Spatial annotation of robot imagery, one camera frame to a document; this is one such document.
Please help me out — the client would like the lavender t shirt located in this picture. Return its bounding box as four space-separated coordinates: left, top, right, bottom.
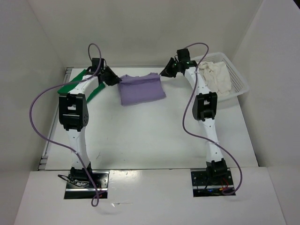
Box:
118 73 166 106

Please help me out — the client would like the cream t shirt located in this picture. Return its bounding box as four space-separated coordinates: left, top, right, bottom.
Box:
199 61 232 97

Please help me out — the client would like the green t shirt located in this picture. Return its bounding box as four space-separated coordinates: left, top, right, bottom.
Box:
57 69 105 103

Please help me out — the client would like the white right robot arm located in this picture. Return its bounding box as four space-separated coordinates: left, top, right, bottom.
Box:
160 58 228 184

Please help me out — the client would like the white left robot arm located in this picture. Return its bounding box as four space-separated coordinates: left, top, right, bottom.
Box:
58 66 121 188

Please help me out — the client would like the white plastic basket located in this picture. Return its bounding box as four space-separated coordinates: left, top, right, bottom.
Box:
192 52 249 102

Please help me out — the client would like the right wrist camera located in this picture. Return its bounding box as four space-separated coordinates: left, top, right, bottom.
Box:
176 48 190 62

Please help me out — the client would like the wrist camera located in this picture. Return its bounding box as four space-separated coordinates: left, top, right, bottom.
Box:
176 48 190 62
90 58 106 73

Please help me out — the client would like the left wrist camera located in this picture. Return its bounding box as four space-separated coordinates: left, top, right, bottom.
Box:
90 58 106 73

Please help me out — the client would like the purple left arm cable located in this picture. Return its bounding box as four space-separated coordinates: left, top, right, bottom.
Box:
29 43 104 207

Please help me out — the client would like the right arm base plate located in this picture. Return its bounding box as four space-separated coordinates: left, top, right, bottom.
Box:
190 169 235 197

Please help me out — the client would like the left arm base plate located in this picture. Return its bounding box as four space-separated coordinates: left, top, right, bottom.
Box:
58 171 109 199

